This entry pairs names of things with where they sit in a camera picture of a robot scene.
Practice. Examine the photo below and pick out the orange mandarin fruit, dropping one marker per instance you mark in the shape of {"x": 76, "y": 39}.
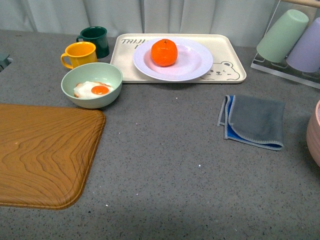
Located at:
{"x": 164, "y": 52}

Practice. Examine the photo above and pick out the white round plate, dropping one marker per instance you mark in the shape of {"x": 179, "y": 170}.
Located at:
{"x": 193, "y": 61}

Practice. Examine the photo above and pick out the light green bowl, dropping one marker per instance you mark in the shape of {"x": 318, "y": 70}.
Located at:
{"x": 93, "y": 72}

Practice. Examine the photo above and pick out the fake fried egg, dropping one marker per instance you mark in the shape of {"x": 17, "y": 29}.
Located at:
{"x": 91, "y": 89}

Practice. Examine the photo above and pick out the beige bear tray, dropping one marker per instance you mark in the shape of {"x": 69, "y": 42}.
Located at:
{"x": 226, "y": 67}

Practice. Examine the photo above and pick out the grey blue folded cloth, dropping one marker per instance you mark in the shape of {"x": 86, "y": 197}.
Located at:
{"x": 253, "y": 121}

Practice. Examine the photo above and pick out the yellow mug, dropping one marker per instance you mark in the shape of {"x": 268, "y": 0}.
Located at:
{"x": 79, "y": 53}

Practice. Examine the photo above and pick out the dark green mug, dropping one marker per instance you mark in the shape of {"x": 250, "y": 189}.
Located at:
{"x": 98, "y": 36}

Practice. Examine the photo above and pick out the white cup holder rack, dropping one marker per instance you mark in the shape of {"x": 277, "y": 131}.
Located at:
{"x": 312, "y": 9}

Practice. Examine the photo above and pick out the white curtain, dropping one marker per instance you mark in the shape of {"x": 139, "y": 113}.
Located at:
{"x": 242, "y": 21}

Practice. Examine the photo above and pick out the pink bowl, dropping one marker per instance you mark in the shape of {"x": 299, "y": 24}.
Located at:
{"x": 313, "y": 134}

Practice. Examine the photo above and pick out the light green cup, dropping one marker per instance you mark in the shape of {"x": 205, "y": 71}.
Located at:
{"x": 282, "y": 36}

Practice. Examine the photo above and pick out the purple cup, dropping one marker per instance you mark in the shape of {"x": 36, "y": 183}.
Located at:
{"x": 305, "y": 56}

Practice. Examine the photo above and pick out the grey sink drying rack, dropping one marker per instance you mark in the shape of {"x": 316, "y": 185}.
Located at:
{"x": 5, "y": 61}

